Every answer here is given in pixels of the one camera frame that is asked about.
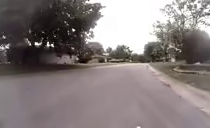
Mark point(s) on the brown low house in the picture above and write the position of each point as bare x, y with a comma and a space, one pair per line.
96, 59

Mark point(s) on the grey asphalt road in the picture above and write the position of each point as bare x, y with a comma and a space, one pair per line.
93, 100

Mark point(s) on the large dark green tree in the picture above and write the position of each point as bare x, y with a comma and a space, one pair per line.
59, 23

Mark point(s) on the grass verge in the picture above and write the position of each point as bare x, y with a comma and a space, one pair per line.
193, 80
26, 69

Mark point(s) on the tall pale-leaved tree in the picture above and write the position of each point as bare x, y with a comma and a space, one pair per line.
169, 33

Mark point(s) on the dark reddish tree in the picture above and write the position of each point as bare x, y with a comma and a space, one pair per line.
198, 46

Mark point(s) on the stone garden edging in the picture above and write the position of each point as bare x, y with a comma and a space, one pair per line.
188, 71

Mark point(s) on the row of distant trees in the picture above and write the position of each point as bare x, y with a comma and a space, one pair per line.
121, 51

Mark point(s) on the pale concrete kerb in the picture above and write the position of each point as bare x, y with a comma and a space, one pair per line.
193, 95

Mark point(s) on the dark bush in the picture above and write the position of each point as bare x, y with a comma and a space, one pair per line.
84, 57

